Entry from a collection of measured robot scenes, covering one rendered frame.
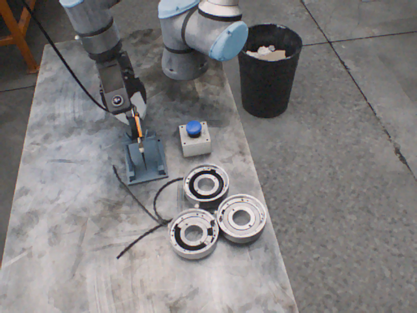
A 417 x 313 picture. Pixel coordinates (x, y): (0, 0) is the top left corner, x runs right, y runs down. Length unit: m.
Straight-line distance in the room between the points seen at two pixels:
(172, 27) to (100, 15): 0.39
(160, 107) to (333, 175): 1.12
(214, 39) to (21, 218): 0.64
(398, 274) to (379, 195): 0.40
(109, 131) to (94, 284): 0.43
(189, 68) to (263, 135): 1.01
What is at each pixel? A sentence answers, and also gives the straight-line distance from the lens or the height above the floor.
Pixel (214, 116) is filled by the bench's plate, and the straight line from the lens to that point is 1.05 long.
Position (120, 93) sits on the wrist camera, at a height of 1.06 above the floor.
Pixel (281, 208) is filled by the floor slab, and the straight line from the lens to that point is 1.81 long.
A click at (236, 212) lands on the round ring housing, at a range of 0.83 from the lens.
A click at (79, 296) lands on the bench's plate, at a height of 0.80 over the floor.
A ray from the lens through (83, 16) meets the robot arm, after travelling 0.72.
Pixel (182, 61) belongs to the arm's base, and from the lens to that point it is 1.15.
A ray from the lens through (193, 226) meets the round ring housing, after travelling 0.82.
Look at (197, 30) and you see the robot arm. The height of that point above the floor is 1.00.
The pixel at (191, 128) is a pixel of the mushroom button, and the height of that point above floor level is 0.87.
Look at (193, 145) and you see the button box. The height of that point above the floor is 0.84.
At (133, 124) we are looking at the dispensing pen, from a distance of 0.88.
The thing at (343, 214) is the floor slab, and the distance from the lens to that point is 1.85.
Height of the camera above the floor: 1.54
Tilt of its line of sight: 51 degrees down
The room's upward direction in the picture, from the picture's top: 5 degrees counter-clockwise
